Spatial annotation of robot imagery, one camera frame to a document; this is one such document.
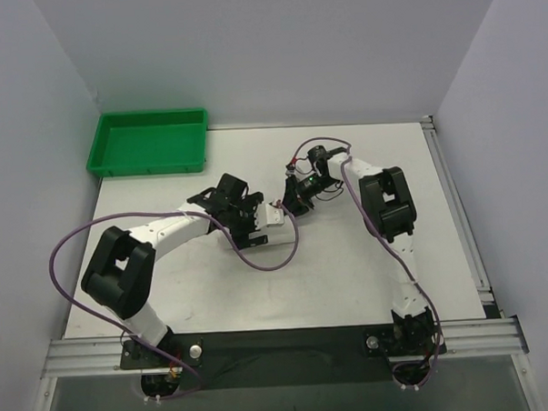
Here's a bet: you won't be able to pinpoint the white towel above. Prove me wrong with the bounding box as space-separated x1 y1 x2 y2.
256 202 299 246

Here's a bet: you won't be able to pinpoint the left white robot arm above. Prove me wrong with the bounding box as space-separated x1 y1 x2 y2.
81 173 266 367

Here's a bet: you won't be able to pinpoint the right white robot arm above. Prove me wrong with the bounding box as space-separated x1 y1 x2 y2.
283 145 442 355

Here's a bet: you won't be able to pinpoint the green plastic tray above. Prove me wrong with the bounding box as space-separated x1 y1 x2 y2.
85 107 208 178

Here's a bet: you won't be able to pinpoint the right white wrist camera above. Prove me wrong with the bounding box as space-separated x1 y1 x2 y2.
285 156 304 176

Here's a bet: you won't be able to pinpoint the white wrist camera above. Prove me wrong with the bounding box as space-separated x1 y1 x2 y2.
254 203 284 231
285 156 304 176

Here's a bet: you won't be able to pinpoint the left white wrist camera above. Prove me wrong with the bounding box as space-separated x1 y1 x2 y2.
254 203 284 231

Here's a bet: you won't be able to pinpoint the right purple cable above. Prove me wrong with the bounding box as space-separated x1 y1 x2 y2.
286 131 445 387

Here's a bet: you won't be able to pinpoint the purple cable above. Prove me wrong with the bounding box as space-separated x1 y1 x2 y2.
286 131 445 387
48 205 307 403

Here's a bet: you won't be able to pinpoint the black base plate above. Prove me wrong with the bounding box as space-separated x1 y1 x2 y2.
118 321 451 395

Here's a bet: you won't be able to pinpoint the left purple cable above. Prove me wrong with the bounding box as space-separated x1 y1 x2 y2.
48 205 307 403

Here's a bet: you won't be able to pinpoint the aluminium frame rail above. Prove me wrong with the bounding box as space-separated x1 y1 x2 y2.
41 318 529 378

